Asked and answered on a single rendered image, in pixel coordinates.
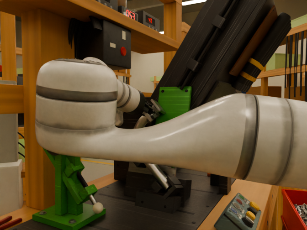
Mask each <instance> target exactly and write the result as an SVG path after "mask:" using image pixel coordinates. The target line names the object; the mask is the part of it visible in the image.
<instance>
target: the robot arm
mask: <svg viewBox="0 0 307 230"><path fill-rule="evenodd" d="M152 106H153V105H151V104H149V103H148V101H146V99H145V96H144V94H143V93H142V92H141V91H139V90H137V89H136V88H134V87H132V86H131V85H128V84H125V83H123V82H122V81H120V80H118V79H117V78H116V75H115V73H114V72H113V70H112V69H111V68H109V67H108V66H107V65H106V64H105V63H104V62H103V61H101V60H99V59H97V58H95V57H86V58H84V59H83V60H79V59H74V58H72V59H67V58H66V59H63V58H58V59H56V60H52V61H49V62H47V63H45V64H44V65H43V66H42V67H41V68H40V70H39V72H38V75H37V81H36V119H35V133H36V139H37V142H38V144H39V145H40V146H41V147H42V148H44V149H46V150H48V151H50V152H54V153H57V154H61V155H67V156H73V157H84V158H93V159H104V160H114V161H124V162H138V163H148V164H156V165H164V166H170V167H177V168H183V169H189V170H194V171H199V172H204V173H210V174H215V175H220V176H225V177H229V178H235V179H240V180H241V179H242V180H245V181H251V182H257V183H264V184H269V185H275V186H282V187H290V188H300V189H307V102H305V101H299V100H294V99H285V98H278V97H270V96H262V95H252V94H243V93H239V94H230V95H226V96H223V97H220V98H217V99H215V100H212V101H210V102H207V103H205V104H203V105H201V106H199V107H196V108H194V109H192V110H190V111H188V112H186V113H184V114H182V115H180V116H177V117H175V118H173V119H170V120H168V121H165V122H162V123H159V124H156V125H153V126H149V127H144V128H139V129H121V128H117V127H115V126H121V125H122V124H123V112H126V113H128V114H131V115H134V114H141V115H142V116H146V117H147V119H146V121H147V122H148V123H150V122H152V121H153V120H154V119H157V118H158V117H159V115H160V114H159V113H158V112H156V111H154V110H153V109H152Z"/></svg>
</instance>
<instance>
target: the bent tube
mask: <svg viewBox="0 0 307 230"><path fill-rule="evenodd" d="M151 102H152V103H153V106H152V109H153V110H154V111H156V112H161V113H163V114H165V113H166V112H165V111H164V110H163V108H162V107H161V106H160V105H159V103H158V102H157V101H155V100H153V99H151ZM146 119H147V117H146V116H141V117H140V119H139V120H138V121H137V123H136V124H135V126H134V129H139V128H144V127H145V125H146V124H147V121H146ZM144 164H145V165H146V167H147V168H148V169H149V170H150V172H151V173H152V174H153V175H154V177H155V178H156V179H157V181H158V182H159V183H160V184H161V186H162V187H163V188H164V189H165V191H168V190H169V189H170V188H171V187H172V185H171V184H170V183H169V182H168V180H167V179H166V178H167V176H166V175H165V174H164V173H163V171H162V170H161V169H160V168H159V166H158V165H156V164H148V163H144Z"/></svg>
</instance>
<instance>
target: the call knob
mask: <svg viewBox="0 0 307 230"><path fill-rule="evenodd" d="M243 220H244V221H245V223H246V224H248V225H249V226H253V225H254V222H253V220H252V219H251V218H250V217H248V216H244V218H243Z"/></svg>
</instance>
